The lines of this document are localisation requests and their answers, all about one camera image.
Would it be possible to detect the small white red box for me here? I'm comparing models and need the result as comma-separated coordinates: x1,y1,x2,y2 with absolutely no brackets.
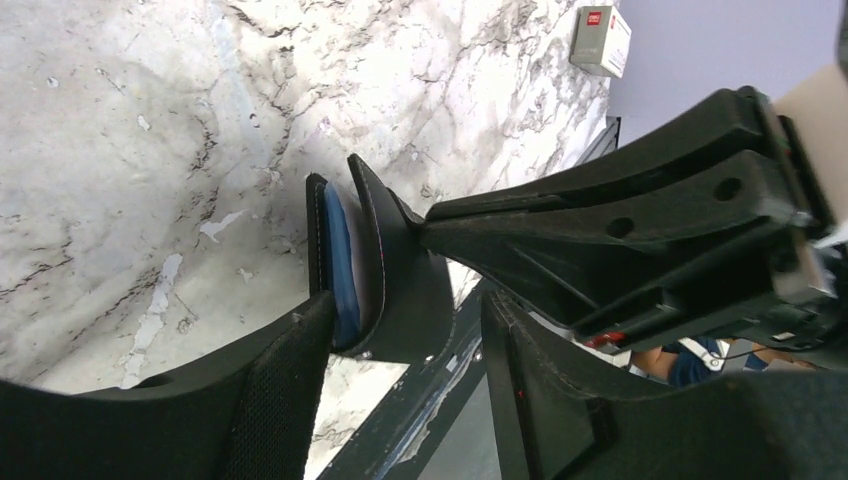
570,5,632,79

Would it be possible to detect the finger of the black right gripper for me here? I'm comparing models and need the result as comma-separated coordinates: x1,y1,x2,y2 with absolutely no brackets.
426,86,782,221
420,149,835,352

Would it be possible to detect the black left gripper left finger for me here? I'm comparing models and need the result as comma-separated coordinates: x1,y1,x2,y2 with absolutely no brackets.
1,292,335,479

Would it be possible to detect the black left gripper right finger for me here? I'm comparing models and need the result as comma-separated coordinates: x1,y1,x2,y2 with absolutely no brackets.
481,291,847,479

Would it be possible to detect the black leather card holder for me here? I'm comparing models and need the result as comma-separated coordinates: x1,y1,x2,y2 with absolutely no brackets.
305,154,455,364

